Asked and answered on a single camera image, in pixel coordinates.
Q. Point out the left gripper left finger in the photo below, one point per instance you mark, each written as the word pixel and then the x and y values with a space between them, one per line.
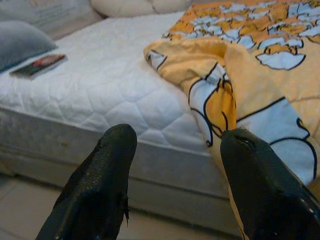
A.
pixel 100 180

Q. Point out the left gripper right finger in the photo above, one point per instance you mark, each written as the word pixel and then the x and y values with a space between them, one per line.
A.
pixel 262 190

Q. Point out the dark book with red print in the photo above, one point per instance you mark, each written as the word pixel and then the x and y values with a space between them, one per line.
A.
pixel 37 66

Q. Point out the grey pillow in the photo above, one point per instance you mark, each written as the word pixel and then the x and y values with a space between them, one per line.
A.
pixel 22 42

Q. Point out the white quilted mattress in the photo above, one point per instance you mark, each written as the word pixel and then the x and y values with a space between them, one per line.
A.
pixel 105 75

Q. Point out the orange cartoon print blanket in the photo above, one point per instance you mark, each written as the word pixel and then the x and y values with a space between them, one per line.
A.
pixel 262 75

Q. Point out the grey patterned white duvet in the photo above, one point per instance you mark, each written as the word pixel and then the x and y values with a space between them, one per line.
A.
pixel 50 15

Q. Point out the cream pillow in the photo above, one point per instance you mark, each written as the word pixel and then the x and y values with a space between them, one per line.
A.
pixel 175 5
pixel 125 7

